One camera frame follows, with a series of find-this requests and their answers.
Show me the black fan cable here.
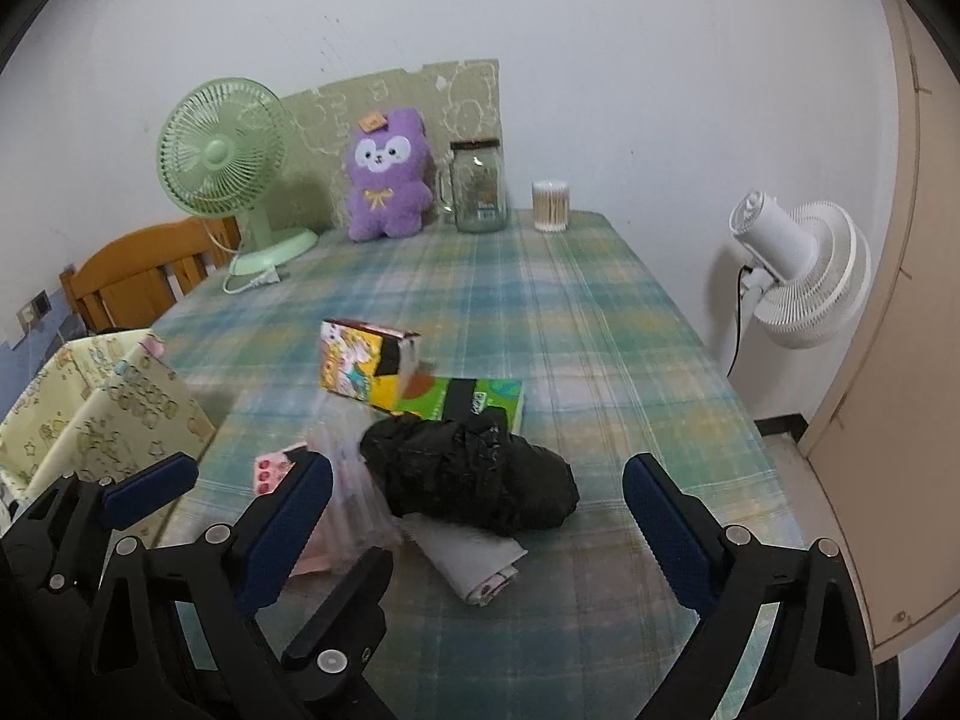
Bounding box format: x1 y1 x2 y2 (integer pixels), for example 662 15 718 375
726 262 755 376

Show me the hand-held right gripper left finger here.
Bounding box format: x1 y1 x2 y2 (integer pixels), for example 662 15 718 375
88 452 333 720

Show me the green tissue pack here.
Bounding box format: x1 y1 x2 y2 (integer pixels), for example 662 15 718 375
390 377 524 436

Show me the green patterned board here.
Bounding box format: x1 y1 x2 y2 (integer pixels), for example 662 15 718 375
279 58 502 230

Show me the cartoon print tissue pack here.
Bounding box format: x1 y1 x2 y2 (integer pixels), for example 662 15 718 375
319 319 421 412

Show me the yellow cartoon print cloth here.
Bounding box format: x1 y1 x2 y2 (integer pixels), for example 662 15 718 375
0 330 217 541

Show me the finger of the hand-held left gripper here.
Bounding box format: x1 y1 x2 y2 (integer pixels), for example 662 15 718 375
281 547 395 683
0 452 200 605

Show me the pink small packet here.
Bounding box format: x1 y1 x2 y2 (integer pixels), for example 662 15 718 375
253 444 308 500

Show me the glass jar with black lid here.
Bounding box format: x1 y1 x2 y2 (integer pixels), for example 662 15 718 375
437 139 509 235

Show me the plaid tablecloth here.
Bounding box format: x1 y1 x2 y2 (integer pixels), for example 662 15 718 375
150 210 781 720

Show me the cotton swab container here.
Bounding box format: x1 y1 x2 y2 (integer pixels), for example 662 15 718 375
532 179 572 233

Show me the white fan power cord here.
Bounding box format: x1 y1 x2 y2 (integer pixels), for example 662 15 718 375
223 268 283 294

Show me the green desk fan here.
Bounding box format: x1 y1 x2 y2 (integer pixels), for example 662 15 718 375
156 76 320 276

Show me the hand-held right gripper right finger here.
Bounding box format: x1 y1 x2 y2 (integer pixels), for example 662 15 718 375
624 452 878 720

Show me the grey folded cloth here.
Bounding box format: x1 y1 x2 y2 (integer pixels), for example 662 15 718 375
401 517 528 606

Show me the white standing fan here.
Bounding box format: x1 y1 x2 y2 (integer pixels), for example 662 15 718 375
729 191 872 350

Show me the beige door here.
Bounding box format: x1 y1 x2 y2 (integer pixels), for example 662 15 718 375
795 0 960 661

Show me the black plastic bag bundle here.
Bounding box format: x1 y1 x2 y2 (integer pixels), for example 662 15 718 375
360 416 581 537

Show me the purple plush toy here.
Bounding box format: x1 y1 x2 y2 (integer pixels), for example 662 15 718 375
345 106 434 243

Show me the clear plastic bag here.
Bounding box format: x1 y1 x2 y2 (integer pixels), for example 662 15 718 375
300 420 402 578

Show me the wooden chair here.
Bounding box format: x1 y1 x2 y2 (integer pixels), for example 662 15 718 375
60 216 241 335

